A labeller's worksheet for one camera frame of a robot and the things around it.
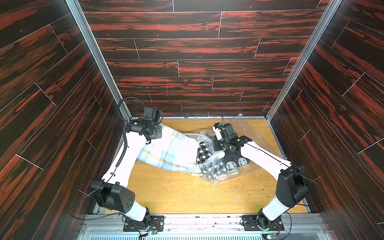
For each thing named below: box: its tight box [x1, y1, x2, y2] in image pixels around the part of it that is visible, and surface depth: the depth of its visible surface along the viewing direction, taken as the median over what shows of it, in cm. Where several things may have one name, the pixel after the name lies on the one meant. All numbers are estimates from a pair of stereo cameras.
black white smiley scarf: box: [196, 141, 250, 181], surface depth 88 cm
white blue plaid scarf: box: [137, 125, 199, 172], surface depth 87 cm
